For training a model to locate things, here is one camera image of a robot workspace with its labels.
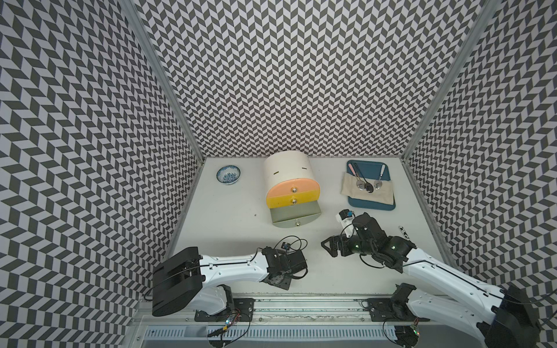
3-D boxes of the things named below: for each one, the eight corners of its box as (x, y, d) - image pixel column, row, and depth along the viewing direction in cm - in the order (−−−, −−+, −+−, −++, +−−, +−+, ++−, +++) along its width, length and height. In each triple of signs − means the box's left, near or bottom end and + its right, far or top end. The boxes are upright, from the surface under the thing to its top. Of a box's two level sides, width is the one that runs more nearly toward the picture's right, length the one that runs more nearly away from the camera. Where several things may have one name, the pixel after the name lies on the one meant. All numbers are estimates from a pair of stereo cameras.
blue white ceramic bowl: (217, 185, 108) (215, 179, 104) (221, 170, 114) (219, 165, 110) (238, 185, 108) (237, 179, 104) (241, 170, 114) (240, 165, 110)
